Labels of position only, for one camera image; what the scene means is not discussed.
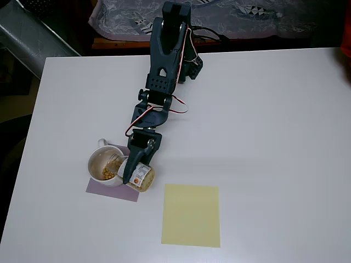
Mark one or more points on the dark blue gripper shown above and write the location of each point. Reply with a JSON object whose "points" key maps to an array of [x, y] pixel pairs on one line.
{"points": [[143, 144]]}

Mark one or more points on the glass jar of beans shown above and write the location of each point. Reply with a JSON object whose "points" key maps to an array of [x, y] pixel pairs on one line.
{"points": [[144, 179]]}

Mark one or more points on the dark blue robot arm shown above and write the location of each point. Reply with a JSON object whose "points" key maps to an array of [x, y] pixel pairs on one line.
{"points": [[164, 60]]}

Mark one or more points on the white mug with beans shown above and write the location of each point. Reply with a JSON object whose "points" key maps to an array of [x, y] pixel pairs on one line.
{"points": [[96, 164]]}

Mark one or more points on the yellow-brown chickpeas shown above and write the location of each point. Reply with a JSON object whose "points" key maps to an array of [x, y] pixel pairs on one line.
{"points": [[108, 173]]}

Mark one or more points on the purple paper mat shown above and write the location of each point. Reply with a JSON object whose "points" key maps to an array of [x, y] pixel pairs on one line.
{"points": [[115, 193]]}

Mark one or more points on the yellow paper mat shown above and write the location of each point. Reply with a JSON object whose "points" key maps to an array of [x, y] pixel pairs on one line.
{"points": [[190, 216]]}

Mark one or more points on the brown wooden board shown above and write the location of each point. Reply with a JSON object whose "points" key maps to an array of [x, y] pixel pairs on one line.
{"points": [[123, 43]]}

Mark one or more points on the blue patterned cloth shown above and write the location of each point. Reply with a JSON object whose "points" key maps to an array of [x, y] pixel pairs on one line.
{"points": [[246, 16]]}

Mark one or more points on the silver foil covered duct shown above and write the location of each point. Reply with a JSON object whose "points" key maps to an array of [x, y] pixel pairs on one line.
{"points": [[30, 33]]}

